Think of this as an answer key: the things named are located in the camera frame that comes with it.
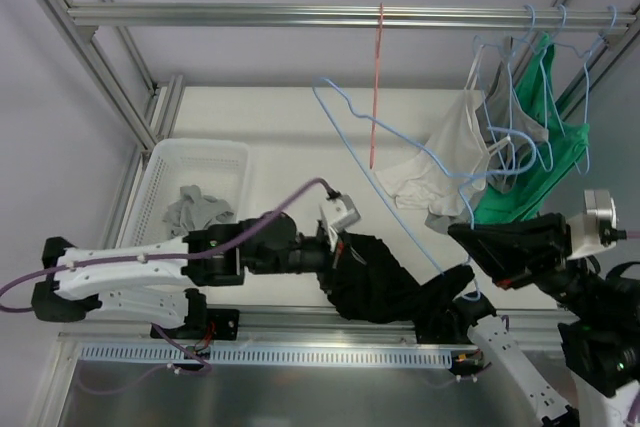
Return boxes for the dark grey tank top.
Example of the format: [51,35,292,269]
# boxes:
[425,37,549,234]

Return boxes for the black tank top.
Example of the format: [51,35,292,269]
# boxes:
[326,234,474,324]

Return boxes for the aluminium frame posts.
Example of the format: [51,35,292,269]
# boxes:
[0,0,186,183]

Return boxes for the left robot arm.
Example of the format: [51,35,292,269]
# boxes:
[31,213,341,338]

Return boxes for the white slotted cable duct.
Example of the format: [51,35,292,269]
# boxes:
[79,343,453,370]

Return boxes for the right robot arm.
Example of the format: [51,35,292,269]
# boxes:
[428,213,639,426]

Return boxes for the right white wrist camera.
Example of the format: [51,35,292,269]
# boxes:
[566,189,627,260]

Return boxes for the green tank top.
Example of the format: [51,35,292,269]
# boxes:
[474,34,590,225]

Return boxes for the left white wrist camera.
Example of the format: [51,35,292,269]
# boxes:
[319,191,361,236]

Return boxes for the pink hanger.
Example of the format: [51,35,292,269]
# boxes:
[369,3,384,170]

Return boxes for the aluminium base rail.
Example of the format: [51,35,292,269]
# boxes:
[58,306,576,350]

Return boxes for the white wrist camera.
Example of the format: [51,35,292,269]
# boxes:
[319,191,361,236]
[566,189,627,260]

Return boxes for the aluminium hanging rail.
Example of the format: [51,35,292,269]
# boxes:
[67,2,638,32]

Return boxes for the white tank top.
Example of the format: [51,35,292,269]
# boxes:
[375,48,495,217]

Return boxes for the white plastic basket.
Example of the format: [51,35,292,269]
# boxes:
[121,138,251,247]

